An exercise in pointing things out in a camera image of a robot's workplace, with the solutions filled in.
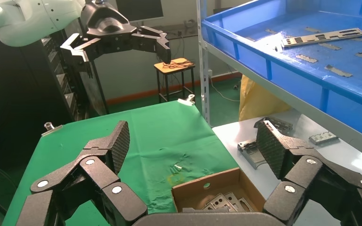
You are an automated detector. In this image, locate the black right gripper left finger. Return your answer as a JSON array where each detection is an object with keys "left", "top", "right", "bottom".
[{"left": 15, "top": 121, "right": 148, "bottom": 226}]

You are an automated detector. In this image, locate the green table cloth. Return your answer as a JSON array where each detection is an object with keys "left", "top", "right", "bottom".
[{"left": 1, "top": 100, "right": 241, "bottom": 226}]

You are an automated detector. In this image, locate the silver binder clip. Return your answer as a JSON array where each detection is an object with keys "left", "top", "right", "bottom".
[
  {"left": 177, "top": 94, "right": 196, "bottom": 107},
  {"left": 41, "top": 122, "right": 64, "bottom": 137}
]

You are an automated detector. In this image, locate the flat grey metal bracket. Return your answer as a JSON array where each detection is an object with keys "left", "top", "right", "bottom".
[{"left": 237, "top": 139, "right": 267, "bottom": 170}]

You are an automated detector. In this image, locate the white metal shelf rack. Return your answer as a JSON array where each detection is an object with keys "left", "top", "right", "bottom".
[{"left": 197, "top": 0, "right": 362, "bottom": 163}]

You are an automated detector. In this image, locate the black monitor screen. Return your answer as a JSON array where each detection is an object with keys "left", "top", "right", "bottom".
[{"left": 115, "top": 0, "right": 165, "bottom": 23}]

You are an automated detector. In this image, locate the brown cardboard box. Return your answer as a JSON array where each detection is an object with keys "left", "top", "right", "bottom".
[{"left": 171, "top": 167, "right": 266, "bottom": 214}]

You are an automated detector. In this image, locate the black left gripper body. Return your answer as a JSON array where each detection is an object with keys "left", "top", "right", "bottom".
[{"left": 80, "top": 0, "right": 138, "bottom": 54}]

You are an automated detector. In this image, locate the blue plastic tray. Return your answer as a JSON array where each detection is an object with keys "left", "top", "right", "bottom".
[{"left": 201, "top": 0, "right": 362, "bottom": 144}]

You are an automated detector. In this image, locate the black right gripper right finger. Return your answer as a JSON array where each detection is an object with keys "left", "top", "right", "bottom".
[{"left": 255, "top": 120, "right": 362, "bottom": 226}]

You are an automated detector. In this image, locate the black stool with wooden seat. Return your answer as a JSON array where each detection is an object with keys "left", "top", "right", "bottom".
[{"left": 154, "top": 57, "right": 196, "bottom": 104}]

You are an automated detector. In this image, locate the grey U-shaped metal bracket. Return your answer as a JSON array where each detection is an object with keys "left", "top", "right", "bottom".
[{"left": 308, "top": 131, "right": 339, "bottom": 145}]

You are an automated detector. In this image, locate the thin red cable bundle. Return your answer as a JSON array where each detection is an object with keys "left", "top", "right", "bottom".
[{"left": 161, "top": 60, "right": 195, "bottom": 70}]

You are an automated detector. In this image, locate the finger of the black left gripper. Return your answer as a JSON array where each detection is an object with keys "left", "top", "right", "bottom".
[
  {"left": 60, "top": 32, "right": 102, "bottom": 79},
  {"left": 131, "top": 25, "right": 172, "bottom": 65}
]

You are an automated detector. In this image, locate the silver slotted metal shield plate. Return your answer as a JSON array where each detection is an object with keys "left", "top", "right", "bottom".
[
  {"left": 281, "top": 27, "right": 362, "bottom": 48},
  {"left": 224, "top": 192, "right": 246, "bottom": 211},
  {"left": 239, "top": 198, "right": 254, "bottom": 212},
  {"left": 204, "top": 193, "right": 235, "bottom": 212}
]

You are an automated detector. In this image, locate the small white paper scrap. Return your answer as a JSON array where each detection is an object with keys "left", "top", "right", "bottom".
[{"left": 168, "top": 163, "right": 185, "bottom": 174}]

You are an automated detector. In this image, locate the yellow paper bag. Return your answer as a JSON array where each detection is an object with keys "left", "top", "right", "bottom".
[{"left": 238, "top": 74, "right": 291, "bottom": 122}]

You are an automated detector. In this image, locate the black equipment rack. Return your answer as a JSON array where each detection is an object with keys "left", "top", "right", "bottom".
[{"left": 40, "top": 31, "right": 90, "bottom": 122}]

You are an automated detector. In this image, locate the white floor cable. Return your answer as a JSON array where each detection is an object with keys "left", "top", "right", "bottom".
[{"left": 210, "top": 76, "right": 241, "bottom": 103}]

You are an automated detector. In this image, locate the grey folded metal bracket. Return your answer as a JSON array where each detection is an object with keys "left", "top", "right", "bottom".
[{"left": 254, "top": 117, "right": 293, "bottom": 132}]

